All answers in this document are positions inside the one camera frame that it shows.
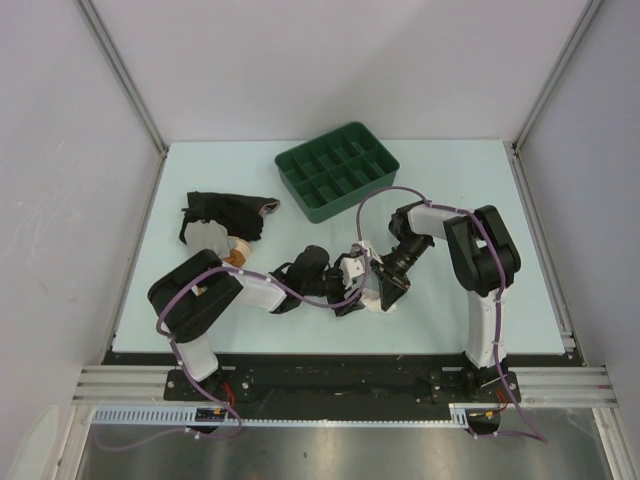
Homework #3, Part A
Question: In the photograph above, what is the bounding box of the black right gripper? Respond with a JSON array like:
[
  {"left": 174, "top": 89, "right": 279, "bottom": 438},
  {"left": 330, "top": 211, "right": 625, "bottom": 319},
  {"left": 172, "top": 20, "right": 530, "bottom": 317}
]
[{"left": 370, "top": 233, "right": 432, "bottom": 310}]

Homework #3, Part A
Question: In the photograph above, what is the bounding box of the white underwear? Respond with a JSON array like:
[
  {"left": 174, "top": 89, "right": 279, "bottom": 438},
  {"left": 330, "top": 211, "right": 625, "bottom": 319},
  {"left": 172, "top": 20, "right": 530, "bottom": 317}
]
[{"left": 360, "top": 288, "right": 397, "bottom": 314}]

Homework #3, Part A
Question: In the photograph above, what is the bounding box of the green compartment tray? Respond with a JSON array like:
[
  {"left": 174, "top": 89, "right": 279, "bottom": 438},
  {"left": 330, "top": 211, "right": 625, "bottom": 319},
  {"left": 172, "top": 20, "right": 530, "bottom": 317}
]
[{"left": 274, "top": 121, "right": 400, "bottom": 224}]

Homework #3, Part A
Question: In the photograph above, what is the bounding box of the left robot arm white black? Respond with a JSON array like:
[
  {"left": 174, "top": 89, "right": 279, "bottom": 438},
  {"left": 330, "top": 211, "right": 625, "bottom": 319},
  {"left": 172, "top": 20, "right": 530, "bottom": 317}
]
[{"left": 147, "top": 243, "right": 372, "bottom": 400}]

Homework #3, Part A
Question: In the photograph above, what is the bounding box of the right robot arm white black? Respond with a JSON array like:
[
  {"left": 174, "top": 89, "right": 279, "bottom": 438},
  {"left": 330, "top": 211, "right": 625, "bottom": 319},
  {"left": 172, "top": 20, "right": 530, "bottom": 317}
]
[{"left": 372, "top": 202, "right": 521, "bottom": 401}]

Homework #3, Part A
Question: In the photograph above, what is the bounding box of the orange brown underwear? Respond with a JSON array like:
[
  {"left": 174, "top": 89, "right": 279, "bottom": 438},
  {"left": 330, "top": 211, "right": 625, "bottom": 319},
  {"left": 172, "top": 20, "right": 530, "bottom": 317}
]
[{"left": 193, "top": 237, "right": 252, "bottom": 267}]

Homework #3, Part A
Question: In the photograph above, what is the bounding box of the black underwear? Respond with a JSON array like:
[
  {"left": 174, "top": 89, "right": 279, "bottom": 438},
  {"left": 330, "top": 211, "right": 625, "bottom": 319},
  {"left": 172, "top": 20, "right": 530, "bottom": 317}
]
[{"left": 179, "top": 191, "right": 281, "bottom": 244}]

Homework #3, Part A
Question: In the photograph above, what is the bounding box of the grey underwear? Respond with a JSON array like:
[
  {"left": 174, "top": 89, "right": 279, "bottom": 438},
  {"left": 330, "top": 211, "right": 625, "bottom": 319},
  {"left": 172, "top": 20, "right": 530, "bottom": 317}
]
[{"left": 184, "top": 221, "right": 235, "bottom": 259}]

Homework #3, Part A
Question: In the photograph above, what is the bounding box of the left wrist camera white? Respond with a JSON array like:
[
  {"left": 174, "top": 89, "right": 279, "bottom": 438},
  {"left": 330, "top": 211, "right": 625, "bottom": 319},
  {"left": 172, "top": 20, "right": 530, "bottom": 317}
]
[{"left": 337, "top": 252, "right": 371, "bottom": 289}]

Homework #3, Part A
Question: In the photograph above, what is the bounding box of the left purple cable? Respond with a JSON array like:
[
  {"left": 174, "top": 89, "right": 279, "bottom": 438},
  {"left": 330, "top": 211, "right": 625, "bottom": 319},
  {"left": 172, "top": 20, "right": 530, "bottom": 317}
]
[{"left": 94, "top": 254, "right": 374, "bottom": 451}]

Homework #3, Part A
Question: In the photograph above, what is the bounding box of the front aluminium rail right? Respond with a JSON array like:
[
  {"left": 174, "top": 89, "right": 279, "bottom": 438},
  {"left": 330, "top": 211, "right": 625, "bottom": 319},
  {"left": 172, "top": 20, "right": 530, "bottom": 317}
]
[{"left": 514, "top": 367, "right": 618, "bottom": 408}]

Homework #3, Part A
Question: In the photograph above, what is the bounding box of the aluminium rail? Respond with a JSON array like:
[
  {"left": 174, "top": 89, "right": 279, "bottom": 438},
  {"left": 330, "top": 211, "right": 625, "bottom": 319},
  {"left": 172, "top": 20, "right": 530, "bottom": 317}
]
[
  {"left": 514, "top": 367, "right": 618, "bottom": 408},
  {"left": 69, "top": 364, "right": 176, "bottom": 406}
]

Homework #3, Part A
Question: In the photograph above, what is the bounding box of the right aluminium corner post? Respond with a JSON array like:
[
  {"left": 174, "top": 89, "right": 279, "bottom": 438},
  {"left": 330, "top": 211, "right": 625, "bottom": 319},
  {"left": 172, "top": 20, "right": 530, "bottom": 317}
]
[{"left": 514, "top": 0, "right": 609, "bottom": 151}]

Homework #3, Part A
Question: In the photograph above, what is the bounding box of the aluminium corner post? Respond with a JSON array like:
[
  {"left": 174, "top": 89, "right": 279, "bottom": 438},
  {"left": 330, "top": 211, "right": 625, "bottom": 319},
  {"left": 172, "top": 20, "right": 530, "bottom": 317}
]
[
  {"left": 514, "top": 0, "right": 609, "bottom": 151},
  {"left": 74, "top": 0, "right": 169, "bottom": 156}
]

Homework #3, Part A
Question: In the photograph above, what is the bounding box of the front aluminium rail left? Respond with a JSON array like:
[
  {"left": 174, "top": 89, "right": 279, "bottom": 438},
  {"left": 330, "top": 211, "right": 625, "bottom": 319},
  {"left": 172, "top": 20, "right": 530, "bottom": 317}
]
[{"left": 69, "top": 364, "right": 176, "bottom": 406}]

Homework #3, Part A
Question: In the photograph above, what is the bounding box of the white cable duct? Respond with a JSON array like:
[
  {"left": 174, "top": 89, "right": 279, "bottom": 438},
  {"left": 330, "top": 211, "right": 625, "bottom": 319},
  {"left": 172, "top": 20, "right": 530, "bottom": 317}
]
[{"left": 93, "top": 404, "right": 501, "bottom": 429}]

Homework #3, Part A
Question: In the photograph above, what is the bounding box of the left aluminium corner post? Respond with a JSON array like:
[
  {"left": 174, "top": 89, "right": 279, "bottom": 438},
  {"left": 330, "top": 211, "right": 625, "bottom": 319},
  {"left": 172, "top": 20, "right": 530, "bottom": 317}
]
[{"left": 74, "top": 0, "right": 169, "bottom": 156}]

